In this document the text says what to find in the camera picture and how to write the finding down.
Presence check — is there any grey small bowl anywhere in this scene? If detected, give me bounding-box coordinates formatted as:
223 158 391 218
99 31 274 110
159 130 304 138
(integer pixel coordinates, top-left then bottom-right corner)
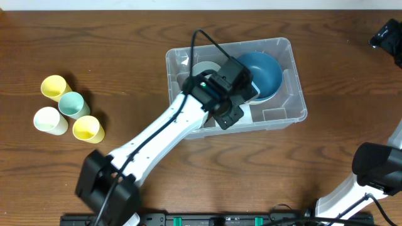
192 61 221 77

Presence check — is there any dark blue bowl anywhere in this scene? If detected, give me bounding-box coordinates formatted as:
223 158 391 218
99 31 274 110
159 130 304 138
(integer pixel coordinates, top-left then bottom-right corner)
237 51 283 98
250 87 281 104

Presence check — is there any clear plastic storage bin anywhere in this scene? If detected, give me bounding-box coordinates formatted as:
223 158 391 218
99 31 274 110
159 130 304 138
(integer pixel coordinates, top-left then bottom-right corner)
166 37 308 139

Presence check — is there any yellow plastic cup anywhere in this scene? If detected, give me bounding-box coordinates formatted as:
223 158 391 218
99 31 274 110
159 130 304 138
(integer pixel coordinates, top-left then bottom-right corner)
40 75 72 102
72 116 105 144

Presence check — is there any green plastic cup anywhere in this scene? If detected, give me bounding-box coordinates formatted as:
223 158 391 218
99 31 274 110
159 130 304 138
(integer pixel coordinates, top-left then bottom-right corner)
58 92 90 119

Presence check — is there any white plastic cup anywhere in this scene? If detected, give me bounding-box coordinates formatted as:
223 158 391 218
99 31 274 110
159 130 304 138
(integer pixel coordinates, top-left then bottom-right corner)
33 107 68 136

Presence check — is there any beige large bowl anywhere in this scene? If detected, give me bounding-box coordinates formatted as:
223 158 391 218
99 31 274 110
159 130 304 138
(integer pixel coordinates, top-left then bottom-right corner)
246 93 276 105

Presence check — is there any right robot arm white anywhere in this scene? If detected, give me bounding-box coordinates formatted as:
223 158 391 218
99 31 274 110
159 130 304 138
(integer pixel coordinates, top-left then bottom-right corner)
310 124 401 225

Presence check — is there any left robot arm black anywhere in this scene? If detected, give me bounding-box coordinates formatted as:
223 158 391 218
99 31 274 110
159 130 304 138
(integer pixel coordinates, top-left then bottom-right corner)
75 56 259 225

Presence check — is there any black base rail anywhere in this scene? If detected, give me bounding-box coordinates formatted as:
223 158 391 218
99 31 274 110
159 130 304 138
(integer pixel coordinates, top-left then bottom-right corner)
59 212 374 226

